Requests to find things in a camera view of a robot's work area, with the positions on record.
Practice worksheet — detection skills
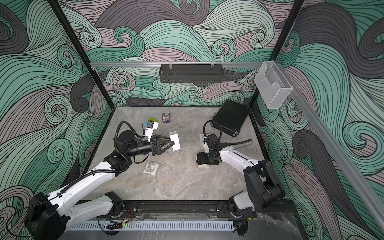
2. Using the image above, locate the white slotted cable duct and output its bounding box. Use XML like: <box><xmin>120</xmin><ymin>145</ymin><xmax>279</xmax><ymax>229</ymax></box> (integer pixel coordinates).
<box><xmin>70</xmin><ymin>220</ymin><xmax>234</xmax><ymax>231</ymax></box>

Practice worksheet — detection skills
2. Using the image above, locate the black wall-mounted tray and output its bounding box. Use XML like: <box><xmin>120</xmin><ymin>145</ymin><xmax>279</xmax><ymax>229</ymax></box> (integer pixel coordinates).
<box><xmin>159</xmin><ymin>64</ymin><xmax>224</xmax><ymax>86</ymax></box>

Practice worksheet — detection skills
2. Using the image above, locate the clear acrylic wall holder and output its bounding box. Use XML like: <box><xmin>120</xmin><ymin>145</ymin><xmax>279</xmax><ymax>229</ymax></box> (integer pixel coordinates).
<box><xmin>254</xmin><ymin>61</ymin><xmax>293</xmax><ymax>110</ymax></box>

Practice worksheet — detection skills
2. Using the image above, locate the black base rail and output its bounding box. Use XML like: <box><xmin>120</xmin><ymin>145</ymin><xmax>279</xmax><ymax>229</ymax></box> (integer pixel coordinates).
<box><xmin>116</xmin><ymin>200</ymin><xmax>296</xmax><ymax>220</ymax></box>

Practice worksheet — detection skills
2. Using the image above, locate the black aluminium case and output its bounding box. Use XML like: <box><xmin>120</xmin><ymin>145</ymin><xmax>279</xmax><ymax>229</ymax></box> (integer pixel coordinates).
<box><xmin>211</xmin><ymin>100</ymin><xmax>250</xmax><ymax>137</ymax></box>

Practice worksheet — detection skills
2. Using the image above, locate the aluminium wall rail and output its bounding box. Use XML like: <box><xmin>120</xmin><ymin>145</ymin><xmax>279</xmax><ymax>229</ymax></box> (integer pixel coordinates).
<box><xmin>89</xmin><ymin>61</ymin><xmax>265</xmax><ymax>69</ymax></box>

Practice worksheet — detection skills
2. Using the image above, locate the green rectangular block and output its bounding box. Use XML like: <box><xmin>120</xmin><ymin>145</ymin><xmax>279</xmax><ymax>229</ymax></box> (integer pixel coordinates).
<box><xmin>149</xmin><ymin>117</ymin><xmax>159</xmax><ymax>123</ymax></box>

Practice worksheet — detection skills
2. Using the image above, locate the white jewelry box base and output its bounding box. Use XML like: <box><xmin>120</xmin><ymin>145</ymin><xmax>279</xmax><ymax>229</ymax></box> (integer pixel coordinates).
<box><xmin>198</xmin><ymin>164</ymin><xmax>210</xmax><ymax>169</ymax></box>

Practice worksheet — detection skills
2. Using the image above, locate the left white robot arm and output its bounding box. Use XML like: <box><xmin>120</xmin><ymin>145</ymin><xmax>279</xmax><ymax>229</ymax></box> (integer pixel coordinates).
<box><xmin>24</xmin><ymin>121</ymin><xmax>175</xmax><ymax>240</ymax></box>

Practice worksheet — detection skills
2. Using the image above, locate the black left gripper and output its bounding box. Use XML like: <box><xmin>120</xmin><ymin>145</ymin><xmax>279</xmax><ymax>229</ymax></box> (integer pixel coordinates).
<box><xmin>124</xmin><ymin>135</ymin><xmax>172</xmax><ymax>159</ymax></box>

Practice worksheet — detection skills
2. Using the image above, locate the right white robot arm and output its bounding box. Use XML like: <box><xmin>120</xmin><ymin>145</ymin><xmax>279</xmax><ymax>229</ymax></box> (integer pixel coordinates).
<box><xmin>197</xmin><ymin>120</ymin><xmax>285</xmax><ymax>218</ymax></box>

